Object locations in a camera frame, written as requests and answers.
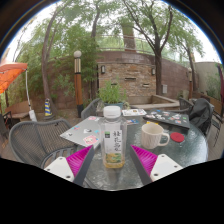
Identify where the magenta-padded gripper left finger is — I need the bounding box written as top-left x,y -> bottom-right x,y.
44,145 -> 96,187

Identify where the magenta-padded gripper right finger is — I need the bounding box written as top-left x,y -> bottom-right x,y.
129,144 -> 185,186

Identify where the clear white-capped drink bottle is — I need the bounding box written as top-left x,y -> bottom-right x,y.
98,105 -> 128,169

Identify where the white ceramic mug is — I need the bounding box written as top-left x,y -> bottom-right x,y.
140,123 -> 171,150

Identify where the silver laptop with stickers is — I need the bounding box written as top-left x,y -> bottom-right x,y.
59,115 -> 103,149

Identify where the flat round red coaster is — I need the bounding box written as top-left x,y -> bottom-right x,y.
169,131 -> 186,144

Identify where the small blue picture card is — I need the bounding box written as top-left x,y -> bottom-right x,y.
125,118 -> 140,126

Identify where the black laptop with stickers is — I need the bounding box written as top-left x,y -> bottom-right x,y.
142,111 -> 191,130

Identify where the yellow blue striped bollard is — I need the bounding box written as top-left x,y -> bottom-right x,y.
43,97 -> 53,118

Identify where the black jacket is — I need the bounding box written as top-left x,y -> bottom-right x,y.
188,97 -> 214,128

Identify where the green plant in teal pot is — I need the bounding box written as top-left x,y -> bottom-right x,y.
97,79 -> 128,111

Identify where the black metal patio chair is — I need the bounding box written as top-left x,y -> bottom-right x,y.
211,109 -> 224,148

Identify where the wooden bench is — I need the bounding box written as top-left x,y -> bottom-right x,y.
4,100 -> 33,121

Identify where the dark-trunked green tree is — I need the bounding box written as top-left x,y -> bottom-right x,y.
119,0 -> 204,98

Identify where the leaning green tree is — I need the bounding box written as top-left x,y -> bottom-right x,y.
19,3 -> 101,116

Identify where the closed maroon patio umbrella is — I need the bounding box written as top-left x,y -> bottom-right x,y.
218,63 -> 224,98

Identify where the wooden globe lamp post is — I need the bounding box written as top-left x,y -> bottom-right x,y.
73,50 -> 85,118
187,67 -> 194,100

